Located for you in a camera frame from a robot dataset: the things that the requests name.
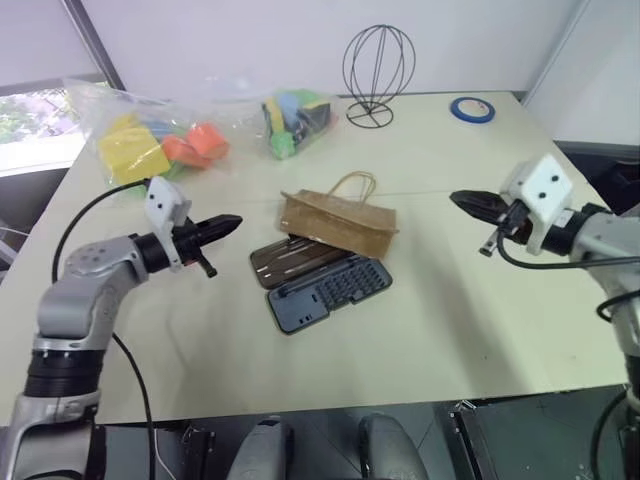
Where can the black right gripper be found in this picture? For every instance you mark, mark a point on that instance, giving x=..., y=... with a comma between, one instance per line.
x=515, y=225

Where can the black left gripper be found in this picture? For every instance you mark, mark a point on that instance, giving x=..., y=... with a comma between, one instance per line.
x=187, y=242

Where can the brown paper bag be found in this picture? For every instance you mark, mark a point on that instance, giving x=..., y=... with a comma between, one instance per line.
x=340, y=220

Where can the dark tool case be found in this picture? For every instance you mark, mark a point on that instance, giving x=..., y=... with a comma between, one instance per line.
x=310, y=310

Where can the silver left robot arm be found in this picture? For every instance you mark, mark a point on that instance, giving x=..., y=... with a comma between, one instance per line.
x=75, y=300

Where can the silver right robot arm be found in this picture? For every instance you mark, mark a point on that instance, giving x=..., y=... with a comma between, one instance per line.
x=600, y=235

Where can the orange foam block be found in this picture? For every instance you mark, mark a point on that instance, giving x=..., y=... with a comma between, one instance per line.
x=180, y=150
x=207, y=140

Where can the blue tape roll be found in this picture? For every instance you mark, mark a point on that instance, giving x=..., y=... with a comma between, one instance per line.
x=454, y=111

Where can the green sponge piece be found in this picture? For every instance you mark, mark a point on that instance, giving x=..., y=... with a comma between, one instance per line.
x=283, y=145

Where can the large yellow foam block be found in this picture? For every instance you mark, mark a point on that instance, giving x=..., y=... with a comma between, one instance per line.
x=137, y=160

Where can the clear bag of sponges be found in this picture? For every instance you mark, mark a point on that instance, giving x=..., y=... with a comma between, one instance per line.
x=245, y=115

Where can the blue foam block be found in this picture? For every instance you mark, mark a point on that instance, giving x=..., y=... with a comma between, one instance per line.
x=157, y=129

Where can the yellow sponge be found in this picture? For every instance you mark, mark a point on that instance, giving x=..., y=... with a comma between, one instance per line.
x=274, y=115

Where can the black boxy object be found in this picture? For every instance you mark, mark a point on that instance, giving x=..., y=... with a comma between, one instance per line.
x=617, y=185

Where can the small yellow foam block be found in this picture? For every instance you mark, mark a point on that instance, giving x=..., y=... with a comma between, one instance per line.
x=117, y=131

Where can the blue sponge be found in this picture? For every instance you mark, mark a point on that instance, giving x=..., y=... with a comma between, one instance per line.
x=289, y=104

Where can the black sponge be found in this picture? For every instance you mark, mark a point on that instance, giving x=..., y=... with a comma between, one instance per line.
x=317, y=117

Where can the green flat sponge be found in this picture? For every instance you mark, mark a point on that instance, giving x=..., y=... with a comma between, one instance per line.
x=306, y=95

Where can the clear bag of foam blocks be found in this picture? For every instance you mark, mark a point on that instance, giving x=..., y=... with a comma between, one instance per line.
x=100, y=110

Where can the window with green view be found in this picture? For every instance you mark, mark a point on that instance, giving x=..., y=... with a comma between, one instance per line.
x=35, y=120

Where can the black equipment box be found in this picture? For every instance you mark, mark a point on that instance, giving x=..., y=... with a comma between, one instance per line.
x=200, y=450
x=525, y=440

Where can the dark grey rounded shape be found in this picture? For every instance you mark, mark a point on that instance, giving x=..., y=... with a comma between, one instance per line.
x=260, y=450
x=392, y=450

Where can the white roller blind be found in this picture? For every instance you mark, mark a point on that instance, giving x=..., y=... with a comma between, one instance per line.
x=35, y=40

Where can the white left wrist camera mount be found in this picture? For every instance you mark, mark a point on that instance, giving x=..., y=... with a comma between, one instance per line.
x=162, y=200

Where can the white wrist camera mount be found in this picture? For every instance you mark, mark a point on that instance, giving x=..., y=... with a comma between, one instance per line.
x=162, y=200
x=545, y=185

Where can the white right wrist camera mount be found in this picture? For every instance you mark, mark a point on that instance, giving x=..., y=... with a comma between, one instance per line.
x=545, y=185

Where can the dark grey window frame post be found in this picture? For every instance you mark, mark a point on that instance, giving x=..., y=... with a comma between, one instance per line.
x=92, y=45

